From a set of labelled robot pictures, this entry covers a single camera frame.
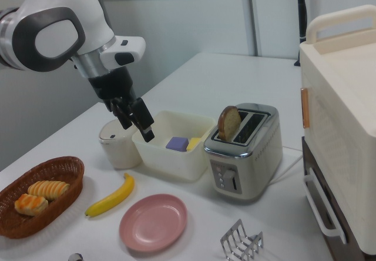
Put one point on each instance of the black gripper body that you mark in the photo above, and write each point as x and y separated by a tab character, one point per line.
113	87

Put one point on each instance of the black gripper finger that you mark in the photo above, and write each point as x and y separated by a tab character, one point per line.
144	117
123	115

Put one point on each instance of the grey toaster lever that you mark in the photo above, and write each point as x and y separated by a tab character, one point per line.
230	174

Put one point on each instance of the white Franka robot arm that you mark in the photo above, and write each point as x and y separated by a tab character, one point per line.
73	2

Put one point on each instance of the cream chrome two-slot toaster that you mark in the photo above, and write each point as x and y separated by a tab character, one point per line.
258	155

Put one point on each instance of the cream mini trash bin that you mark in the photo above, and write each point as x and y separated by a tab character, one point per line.
117	149

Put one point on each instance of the purple cube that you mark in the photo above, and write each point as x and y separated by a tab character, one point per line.
176	144

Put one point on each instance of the white plastic container box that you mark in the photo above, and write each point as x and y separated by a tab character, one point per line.
170	164

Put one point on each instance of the yellow cube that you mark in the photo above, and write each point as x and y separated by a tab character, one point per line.
194	143

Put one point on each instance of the yellow banana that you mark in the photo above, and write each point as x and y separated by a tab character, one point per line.
114	196

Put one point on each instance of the brown wicker basket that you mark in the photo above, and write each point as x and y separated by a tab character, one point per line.
58	170

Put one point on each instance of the toasted bread slice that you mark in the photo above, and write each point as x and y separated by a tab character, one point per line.
229	123

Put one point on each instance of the long ridged bread roll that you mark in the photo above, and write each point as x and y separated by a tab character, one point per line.
48	189

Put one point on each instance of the pink plate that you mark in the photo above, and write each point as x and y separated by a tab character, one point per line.
152	222

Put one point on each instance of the square glazed pastry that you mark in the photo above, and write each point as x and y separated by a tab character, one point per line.
30	204

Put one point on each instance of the metal toast rack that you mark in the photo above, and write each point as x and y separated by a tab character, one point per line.
238	243

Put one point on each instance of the black pole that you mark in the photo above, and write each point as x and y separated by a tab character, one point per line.
302	8

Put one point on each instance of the dark brown cabinet base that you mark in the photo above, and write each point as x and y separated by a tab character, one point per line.
317	202

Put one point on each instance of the cream wooden cabinet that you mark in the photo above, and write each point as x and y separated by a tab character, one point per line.
343	96

